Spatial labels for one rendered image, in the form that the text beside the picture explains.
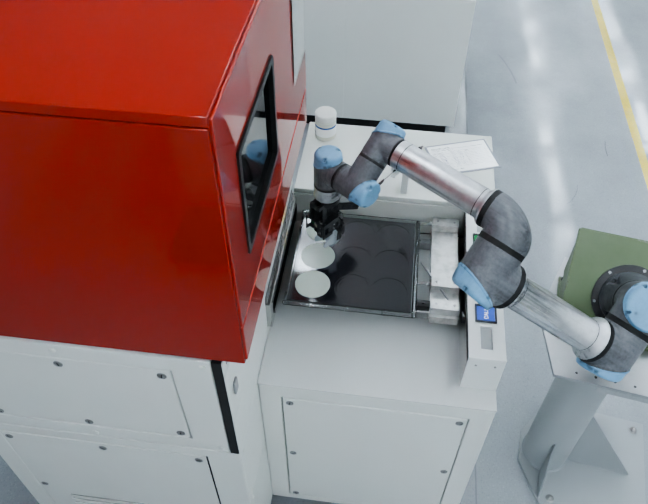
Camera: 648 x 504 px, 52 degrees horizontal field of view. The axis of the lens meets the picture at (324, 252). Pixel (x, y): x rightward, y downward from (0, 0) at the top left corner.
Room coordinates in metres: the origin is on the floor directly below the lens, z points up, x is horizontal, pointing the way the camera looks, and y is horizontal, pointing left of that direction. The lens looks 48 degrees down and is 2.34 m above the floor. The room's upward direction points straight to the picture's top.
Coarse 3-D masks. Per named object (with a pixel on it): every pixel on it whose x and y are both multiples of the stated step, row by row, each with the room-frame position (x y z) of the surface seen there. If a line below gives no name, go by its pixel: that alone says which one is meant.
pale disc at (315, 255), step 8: (304, 248) 1.33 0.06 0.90; (312, 248) 1.33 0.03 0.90; (320, 248) 1.33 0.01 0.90; (328, 248) 1.33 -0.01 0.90; (304, 256) 1.29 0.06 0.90; (312, 256) 1.29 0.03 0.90; (320, 256) 1.29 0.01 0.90; (328, 256) 1.29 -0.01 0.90; (312, 264) 1.26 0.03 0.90; (320, 264) 1.26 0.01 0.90; (328, 264) 1.26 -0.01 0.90
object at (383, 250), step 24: (312, 240) 1.36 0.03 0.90; (360, 240) 1.36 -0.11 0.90; (384, 240) 1.36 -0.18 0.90; (408, 240) 1.36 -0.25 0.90; (336, 264) 1.26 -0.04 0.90; (360, 264) 1.26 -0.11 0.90; (384, 264) 1.26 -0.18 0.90; (408, 264) 1.26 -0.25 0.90; (336, 288) 1.17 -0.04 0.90; (360, 288) 1.17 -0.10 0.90; (384, 288) 1.17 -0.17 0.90; (408, 288) 1.17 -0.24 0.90; (408, 312) 1.09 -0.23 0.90
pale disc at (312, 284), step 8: (304, 272) 1.23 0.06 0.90; (312, 272) 1.23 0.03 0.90; (320, 272) 1.23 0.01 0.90; (296, 280) 1.20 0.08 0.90; (304, 280) 1.20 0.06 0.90; (312, 280) 1.20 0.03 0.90; (320, 280) 1.20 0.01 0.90; (328, 280) 1.20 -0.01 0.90; (296, 288) 1.17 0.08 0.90; (304, 288) 1.17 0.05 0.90; (312, 288) 1.17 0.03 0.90; (320, 288) 1.17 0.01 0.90; (328, 288) 1.17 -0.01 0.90; (312, 296) 1.14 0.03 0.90
